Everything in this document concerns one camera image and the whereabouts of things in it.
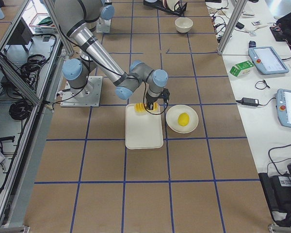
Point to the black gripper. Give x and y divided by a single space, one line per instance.
150 100

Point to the sliced bread loaf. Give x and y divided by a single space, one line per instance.
140 109

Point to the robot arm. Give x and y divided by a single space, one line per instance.
74 16
103 24

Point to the cream plate under lemon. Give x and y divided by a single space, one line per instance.
172 118

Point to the black plate rack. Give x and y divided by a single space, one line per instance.
160 5

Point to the cream plate in rack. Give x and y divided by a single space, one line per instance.
172 5

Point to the white rectangular tray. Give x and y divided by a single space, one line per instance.
143 129

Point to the yellow lemon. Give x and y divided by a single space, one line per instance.
183 119

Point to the white bowl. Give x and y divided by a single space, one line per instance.
183 24

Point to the green white carton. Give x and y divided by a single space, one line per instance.
241 69

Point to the teach pendant upper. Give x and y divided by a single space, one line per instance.
267 61

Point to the teach pendant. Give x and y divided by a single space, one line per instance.
283 105
267 61

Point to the teach pendant lower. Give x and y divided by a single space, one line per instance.
283 105

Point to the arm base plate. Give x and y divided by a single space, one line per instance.
89 96

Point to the black power brick with cable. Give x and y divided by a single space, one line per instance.
252 102

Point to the aluminium frame post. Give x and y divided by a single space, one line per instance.
238 9

